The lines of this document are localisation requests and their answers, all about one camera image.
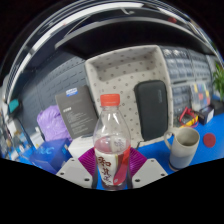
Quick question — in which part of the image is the grey parts drawer cabinet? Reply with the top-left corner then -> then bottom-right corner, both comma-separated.
186,48 -> 214,81
169,83 -> 194,118
159,45 -> 193,84

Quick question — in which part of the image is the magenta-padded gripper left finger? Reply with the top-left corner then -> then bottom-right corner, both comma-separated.
55,147 -> 99,190

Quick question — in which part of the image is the flat round red coaster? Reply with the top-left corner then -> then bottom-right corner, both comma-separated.
203,132 -> 217,148

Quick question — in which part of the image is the teal object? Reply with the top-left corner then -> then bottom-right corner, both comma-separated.
8,98 -> 22,114

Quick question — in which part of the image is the dark grey upright box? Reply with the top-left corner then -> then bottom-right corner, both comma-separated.
54,84 -> 99,140

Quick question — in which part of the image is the black zip case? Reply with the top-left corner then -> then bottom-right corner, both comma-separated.
133,79 -> 169,142

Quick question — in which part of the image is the black shelf unit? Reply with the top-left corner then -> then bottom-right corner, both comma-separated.
54,13 -> 218,59

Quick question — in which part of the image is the small dark labelled box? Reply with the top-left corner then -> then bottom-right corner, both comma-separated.
196,104 -> 215,126

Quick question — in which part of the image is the white and grey mug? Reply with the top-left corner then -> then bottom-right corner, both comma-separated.
163,126 -> 201,172

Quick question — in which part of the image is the green potted plant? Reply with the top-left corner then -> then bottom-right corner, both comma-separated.
211,61 -> 224,101

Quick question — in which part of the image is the white box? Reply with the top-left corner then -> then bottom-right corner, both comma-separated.
67,134 -> 96,160

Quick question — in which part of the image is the blue cardboard box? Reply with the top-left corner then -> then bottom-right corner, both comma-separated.
29,138 -> 73,175

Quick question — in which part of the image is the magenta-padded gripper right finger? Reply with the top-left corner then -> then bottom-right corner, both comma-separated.
127,146 -> 168,190

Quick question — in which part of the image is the flat black hard case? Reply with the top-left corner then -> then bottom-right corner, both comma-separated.
209,99 -> 224,116

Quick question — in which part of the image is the purple plastic bag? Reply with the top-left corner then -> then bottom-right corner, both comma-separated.
36,104 -> 73,143

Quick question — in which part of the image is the clear red-capped drink bottle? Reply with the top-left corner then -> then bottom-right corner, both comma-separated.
93,93 -> 132,192

